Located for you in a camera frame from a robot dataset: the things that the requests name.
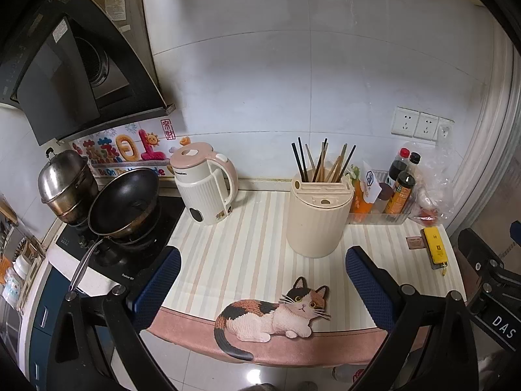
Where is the striped cat print mat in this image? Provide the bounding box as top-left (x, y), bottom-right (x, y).
top-left (147, 189), bottom-right (467, 365)

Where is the blue cabinet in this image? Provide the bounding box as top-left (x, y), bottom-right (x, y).
top-left (28, 269), bottom-right (110, 391)

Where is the red cap dark bottle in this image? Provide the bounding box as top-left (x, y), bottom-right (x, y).
top-left (387, 148), bottom-right (411, 188)

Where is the clear plastic bag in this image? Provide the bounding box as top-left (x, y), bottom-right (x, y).
top-left (411, 142), bottom-right (458, 226)

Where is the cream utensil holder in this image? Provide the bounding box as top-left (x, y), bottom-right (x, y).
top-left (286, 173), bottom-right (354, 258)

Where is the steel pot with lid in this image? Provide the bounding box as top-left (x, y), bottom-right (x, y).
top-left (38, 148), bottom-right (100, 225)

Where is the black range hood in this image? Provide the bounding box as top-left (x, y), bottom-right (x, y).
top-left (0, 0), bottom-right (174, 147)

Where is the black induction cooktop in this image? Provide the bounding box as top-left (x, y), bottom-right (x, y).
top-left (55, 195), bottom-right (186, 282)

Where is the yellow device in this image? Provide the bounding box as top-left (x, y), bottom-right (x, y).
top-left (420, 227), bottom-right (449, 275)

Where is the black wok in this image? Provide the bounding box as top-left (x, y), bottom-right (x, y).
top-left (68, 167), bottom-right (160, 292)

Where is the white paper packet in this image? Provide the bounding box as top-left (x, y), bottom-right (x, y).
top-left (362, 161), bottom-right (383, 203)

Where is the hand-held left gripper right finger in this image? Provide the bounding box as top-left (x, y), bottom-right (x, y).
top-left (345, 245), bottom-right (479, 391)

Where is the orange label sauce bottle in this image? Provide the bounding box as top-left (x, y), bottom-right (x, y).
top-left (384, 171), bottom-right (416, 216)

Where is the white wall socket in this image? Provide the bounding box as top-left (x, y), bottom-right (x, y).
top-left (413, 112), bottom-right (439, 139)
top-left (435, 117), bottom-right (454, 142)
top-left (391, 107), bottom-right (422, 136)

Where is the pink and white kettle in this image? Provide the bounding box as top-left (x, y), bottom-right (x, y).
top-left (170, 142), bottom-right (239, 225)

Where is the clear plastic tray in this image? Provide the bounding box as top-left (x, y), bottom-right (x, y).
top-left (348, 169), bottom-right (418, 225)

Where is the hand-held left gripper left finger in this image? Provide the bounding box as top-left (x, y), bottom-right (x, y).
top-left (47, 245), bottom-right (182, 391)

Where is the clear water bottle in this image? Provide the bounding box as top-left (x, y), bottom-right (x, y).
top-left (331, 366), bottom-right (367, 381)

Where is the colourful wall sticker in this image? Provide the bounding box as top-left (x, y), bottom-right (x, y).
top-left (73, 118), bottom-right (190, 178)

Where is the brown jar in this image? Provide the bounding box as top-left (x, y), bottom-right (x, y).
top-left (374, 189), bottom-right (391, 213)

